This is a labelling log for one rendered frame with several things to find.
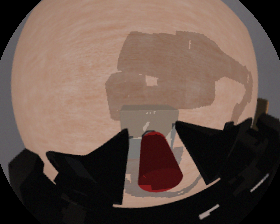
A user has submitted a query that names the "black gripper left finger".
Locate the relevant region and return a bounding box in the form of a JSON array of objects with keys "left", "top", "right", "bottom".
[{"left": 46, "top": 129, "right": 129, "bottom": 205}]

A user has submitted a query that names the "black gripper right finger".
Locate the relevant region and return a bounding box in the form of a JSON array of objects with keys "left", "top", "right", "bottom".
[{"left": 176, "top": 117, "right": 253, "bottom": 185}]

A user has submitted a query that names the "dark red marker cap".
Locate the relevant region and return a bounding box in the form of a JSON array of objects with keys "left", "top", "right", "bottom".
[{"left": 137, "top": 131, "right": 183, "bottom": 193}]

